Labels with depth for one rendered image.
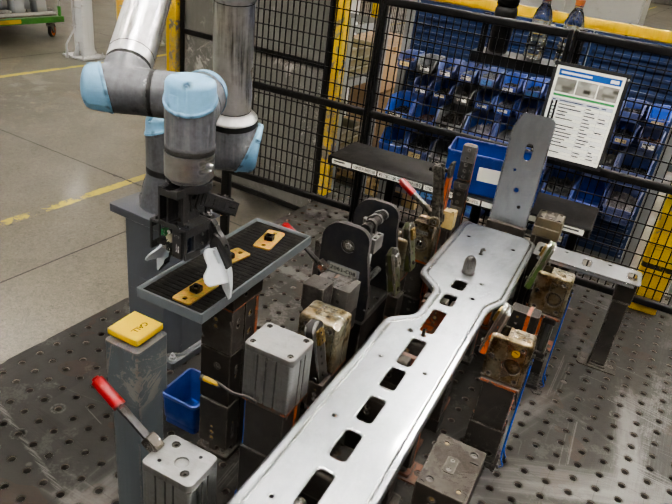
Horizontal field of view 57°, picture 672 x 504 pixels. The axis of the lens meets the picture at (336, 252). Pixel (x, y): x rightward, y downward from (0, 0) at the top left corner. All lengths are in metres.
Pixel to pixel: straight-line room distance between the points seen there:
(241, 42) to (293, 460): 0.82
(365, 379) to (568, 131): 1.25
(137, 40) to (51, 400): 0.88
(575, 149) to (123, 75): 1.53
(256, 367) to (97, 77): 0.53
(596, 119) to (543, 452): 1.06
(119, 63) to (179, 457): 0.60
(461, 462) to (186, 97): 0.69
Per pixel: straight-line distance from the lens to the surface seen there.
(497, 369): 1.38
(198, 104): 0.92
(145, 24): 1.14
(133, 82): 1.04
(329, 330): 1.20
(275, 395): 1.10
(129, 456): 1.18
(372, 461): 1.05
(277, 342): 1.08
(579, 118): 2.16
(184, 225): 0.98
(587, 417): 1.80
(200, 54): 4.12
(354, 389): 1.17
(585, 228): 2.03
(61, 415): 1.58
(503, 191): 1.96
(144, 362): 1.02
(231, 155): 1.44
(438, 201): 1.71
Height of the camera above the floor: 1.75
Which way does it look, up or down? 28 degrees down
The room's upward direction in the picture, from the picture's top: 8 degrees clockwise
